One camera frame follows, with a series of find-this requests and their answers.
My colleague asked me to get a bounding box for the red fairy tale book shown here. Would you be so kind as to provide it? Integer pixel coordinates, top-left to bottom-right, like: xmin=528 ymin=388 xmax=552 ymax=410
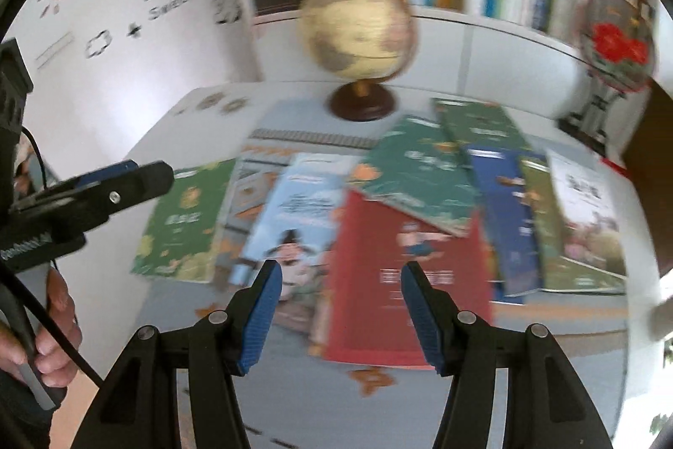
xmin=321 ymin=187 xmax=495 ymax=371

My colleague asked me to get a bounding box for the light blue poet book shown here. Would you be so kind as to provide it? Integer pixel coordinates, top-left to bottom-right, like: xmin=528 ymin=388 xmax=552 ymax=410
xmin=229 ymin=153 xmax=359 ymax=334

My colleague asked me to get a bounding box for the dark blue book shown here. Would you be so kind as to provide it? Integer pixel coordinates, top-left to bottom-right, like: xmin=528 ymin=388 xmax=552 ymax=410
xmin=465 ymin=147 xmax=541 ymax=296

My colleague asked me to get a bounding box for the large green book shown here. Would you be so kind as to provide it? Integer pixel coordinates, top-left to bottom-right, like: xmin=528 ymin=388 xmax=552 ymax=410
xmin=349 ymin=115 xmax=478 ymax=237

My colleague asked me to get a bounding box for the person's left hand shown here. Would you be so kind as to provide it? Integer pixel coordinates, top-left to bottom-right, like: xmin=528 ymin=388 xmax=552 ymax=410
xmin=0 ymin=268 xmax=82 ymax=388

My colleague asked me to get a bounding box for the patterned blue orange mat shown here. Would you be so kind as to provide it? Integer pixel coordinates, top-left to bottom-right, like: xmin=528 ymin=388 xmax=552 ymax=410
xmin=132 ymin=89 xmax=628 ymax=448

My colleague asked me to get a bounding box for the small green book left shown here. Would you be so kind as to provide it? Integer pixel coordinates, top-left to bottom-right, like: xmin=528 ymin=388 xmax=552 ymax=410
xmin=131 ymin=159 xmax=236 ymax=284

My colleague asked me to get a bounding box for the white illustrated picture book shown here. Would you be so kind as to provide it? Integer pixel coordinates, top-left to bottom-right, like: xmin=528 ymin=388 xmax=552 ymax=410
xmin=546 ymin=149 xmax=626 ymax=279

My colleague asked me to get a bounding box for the green insect book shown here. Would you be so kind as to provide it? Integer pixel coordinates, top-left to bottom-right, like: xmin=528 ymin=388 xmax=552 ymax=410
xmin=432 ymin=98 xmax=532 ymax=150

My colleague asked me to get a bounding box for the white bookshelf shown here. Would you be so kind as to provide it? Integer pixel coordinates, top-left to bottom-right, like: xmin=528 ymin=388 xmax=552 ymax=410
xmin=217 ymin=0 xmax=658 ymax=119

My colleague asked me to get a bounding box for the beige globe on wooden stand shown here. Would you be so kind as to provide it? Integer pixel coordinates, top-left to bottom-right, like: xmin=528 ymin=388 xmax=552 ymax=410
xmin=299 ymin=0 xmax=418 ymax=122

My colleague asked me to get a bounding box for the red flower round fan ornament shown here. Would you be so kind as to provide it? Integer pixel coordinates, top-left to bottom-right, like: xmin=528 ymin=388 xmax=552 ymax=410
xmin=556 ymin=0 xmax=657 ymax=157

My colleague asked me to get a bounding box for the black cable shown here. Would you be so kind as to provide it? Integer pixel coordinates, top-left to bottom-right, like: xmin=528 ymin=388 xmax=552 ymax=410
xmin=0 ymin=124 xmax=106 ymax=387

